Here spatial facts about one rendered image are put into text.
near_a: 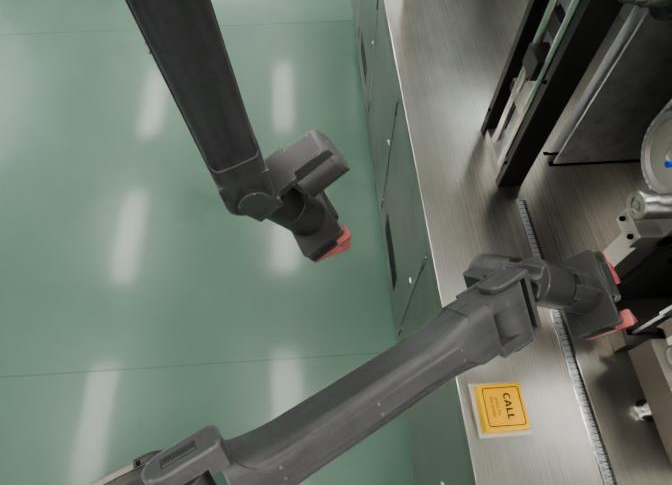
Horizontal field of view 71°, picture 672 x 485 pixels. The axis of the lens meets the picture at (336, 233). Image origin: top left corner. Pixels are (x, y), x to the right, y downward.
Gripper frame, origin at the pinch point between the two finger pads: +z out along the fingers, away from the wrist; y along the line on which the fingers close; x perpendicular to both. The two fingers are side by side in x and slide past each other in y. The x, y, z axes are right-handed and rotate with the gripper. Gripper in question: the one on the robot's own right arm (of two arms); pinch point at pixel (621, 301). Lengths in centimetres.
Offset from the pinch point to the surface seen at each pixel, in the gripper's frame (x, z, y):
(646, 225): 7.4, -0.5, -8.4
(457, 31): -16, 7, -83
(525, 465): -21.2, -2.4, 18.6
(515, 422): -19.6, -4.3, 12.8
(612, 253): -0.9, 5.3, -9.3
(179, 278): -142, -29, -61
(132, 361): -149, -41, -29
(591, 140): -1.4, 16.9, -37.5
